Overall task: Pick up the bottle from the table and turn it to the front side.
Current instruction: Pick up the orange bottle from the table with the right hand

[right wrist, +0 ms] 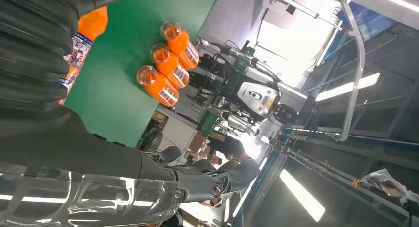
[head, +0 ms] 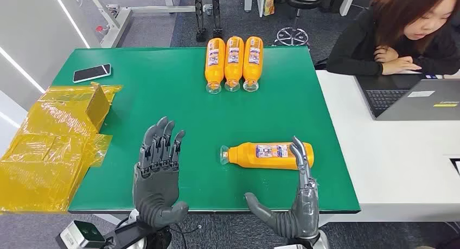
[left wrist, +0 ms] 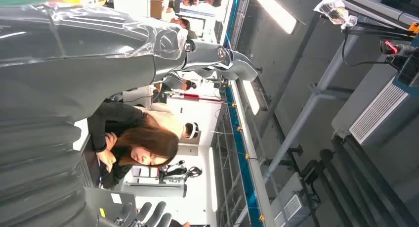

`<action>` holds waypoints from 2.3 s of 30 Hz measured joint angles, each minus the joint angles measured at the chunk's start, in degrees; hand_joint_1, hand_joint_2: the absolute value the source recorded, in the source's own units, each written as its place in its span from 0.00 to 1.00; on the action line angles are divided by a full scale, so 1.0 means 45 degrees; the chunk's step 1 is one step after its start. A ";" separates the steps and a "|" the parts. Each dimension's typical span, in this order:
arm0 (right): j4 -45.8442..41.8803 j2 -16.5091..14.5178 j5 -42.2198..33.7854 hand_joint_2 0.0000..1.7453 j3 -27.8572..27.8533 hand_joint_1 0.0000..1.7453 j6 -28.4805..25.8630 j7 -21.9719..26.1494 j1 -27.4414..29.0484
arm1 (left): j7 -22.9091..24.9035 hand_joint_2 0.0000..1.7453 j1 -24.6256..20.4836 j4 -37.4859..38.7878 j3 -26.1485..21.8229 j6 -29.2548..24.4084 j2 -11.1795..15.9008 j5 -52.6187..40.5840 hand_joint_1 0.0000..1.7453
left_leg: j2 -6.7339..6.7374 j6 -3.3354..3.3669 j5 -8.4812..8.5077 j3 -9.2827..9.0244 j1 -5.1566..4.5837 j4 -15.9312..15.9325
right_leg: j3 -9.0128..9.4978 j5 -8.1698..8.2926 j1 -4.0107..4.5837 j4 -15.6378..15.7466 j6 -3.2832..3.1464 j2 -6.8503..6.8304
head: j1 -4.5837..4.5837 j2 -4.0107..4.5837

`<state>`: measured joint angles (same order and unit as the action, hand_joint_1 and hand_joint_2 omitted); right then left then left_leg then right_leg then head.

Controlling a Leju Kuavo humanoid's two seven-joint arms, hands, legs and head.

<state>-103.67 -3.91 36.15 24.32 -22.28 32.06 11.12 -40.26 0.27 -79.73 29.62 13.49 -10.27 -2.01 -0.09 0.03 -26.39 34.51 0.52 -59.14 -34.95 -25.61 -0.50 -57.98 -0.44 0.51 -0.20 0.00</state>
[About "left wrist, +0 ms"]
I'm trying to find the grey laptop with stickers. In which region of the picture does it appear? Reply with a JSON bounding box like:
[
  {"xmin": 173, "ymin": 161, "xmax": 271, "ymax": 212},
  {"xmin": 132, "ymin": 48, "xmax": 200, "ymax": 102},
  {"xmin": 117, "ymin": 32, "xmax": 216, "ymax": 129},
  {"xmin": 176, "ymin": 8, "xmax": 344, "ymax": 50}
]
[{"xmin": 78, "ymin": 135, "xmax": 138, "ymax": 224}]

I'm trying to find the black and white background robot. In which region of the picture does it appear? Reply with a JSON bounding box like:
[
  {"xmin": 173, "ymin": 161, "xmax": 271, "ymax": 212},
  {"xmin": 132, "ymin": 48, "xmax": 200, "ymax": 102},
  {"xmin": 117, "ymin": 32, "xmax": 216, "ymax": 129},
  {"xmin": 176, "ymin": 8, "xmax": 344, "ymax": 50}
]
[{"xmin": 159, "ymin": 160, "xmax": 204, "ymax": 199}]

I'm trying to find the white desk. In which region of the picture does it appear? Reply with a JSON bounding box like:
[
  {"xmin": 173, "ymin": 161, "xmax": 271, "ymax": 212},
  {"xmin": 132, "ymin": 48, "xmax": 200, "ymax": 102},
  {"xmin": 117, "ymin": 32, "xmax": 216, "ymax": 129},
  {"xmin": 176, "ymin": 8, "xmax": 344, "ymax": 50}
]
[{"xmin": 72, "ymin": 118, "xmax": 90, "ymax": 151}]

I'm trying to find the long ceiling light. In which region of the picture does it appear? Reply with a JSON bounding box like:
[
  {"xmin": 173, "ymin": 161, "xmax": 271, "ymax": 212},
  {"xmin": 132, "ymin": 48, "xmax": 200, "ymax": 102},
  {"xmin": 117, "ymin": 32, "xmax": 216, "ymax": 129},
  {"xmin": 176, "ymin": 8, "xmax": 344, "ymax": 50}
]
[
  {"xmin": 252, "ymin": 0, "xmax": 297, "ymax": 35},
  {"xmin": 209, "ymin": 146, "xmax": 219, "ymax": 213},
  {"xmin": 242, "ymin": 80, "xmax": 261, "ymax": 116}
]

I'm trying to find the small grey air vent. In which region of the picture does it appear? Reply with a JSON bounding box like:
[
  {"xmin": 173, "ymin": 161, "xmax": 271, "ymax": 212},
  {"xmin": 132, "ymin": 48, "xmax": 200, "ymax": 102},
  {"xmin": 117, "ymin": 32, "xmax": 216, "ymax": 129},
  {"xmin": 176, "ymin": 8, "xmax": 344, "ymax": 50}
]
[{"xmin": 271, "ymin": 185, "xmax": 307, "ymax": 227}]

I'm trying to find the grey ceiling pipe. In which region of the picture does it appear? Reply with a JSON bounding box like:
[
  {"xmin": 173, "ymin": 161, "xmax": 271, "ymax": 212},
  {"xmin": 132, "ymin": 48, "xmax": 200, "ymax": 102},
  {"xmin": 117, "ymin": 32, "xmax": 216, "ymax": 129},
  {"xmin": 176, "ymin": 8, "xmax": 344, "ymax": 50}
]
[{"xmin": 234, "ymin": 32, "xmax": 361, "ymax": 227}]

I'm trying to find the large grey air vent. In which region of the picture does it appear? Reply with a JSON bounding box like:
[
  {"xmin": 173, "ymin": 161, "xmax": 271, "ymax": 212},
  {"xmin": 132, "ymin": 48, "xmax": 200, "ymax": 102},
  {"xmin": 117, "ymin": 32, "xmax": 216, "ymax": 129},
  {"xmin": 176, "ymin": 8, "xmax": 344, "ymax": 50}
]
[{"xmin": 331, "ymin": 76, "xmax": 411, "ymax": 148}]

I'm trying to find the plastic-wrapped black device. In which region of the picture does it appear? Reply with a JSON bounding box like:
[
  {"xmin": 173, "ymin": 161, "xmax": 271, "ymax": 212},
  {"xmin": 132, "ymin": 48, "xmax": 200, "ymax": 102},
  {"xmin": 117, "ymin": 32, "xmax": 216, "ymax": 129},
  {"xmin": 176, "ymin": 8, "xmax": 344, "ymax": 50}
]
[{"xmin": 313, "ymin": 0, "xmax": 358, "ymax": 31}]

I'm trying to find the blue and white overhead rail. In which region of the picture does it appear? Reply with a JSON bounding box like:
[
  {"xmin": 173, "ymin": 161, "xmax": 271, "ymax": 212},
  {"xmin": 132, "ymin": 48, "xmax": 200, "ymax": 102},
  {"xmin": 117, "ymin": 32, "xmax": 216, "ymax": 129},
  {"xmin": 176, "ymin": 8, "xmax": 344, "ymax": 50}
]
[{"xmin": 224, "ymin": 0, "xmax": 267, "ymax": 227}]

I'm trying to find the black tripod with camera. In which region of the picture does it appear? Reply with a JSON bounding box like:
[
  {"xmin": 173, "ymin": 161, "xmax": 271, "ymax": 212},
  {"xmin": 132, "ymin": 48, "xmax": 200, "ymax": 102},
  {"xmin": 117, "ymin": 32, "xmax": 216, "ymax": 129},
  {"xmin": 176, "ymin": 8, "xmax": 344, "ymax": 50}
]
[{"xmin": 340, "ymin": 20, "xmax": 419, "ymax": 69}]

